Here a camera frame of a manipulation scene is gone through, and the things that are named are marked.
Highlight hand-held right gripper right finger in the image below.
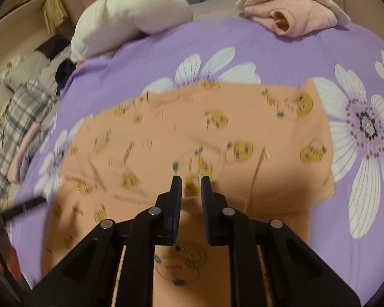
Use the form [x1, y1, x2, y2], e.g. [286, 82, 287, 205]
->
[200, 176, 361, 307]

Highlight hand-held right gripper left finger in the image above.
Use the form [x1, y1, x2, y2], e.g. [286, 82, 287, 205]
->
[24, 176, 183, 307]

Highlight orange printed small garment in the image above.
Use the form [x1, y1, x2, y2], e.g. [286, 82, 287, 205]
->
[41, 80, 336, 307]

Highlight purple floral bedsheet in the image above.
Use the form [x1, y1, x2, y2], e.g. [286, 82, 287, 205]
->
[11, 16, 384, 307]

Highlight small pink cloth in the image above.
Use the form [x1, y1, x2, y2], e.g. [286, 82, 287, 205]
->
[8, 124, 39, 183]

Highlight plaid cloth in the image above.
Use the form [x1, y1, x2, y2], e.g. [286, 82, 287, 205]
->
[0, 78, 56, 199]

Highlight white plush blanket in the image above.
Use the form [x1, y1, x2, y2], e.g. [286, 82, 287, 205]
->
[71, 0, 193, 63]

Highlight dark cloth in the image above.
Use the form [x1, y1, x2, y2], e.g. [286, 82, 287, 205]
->
[35, 37, 76, 96]

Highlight straw woven bundle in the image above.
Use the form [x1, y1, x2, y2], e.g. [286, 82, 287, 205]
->
[44, 0, 68, 32]

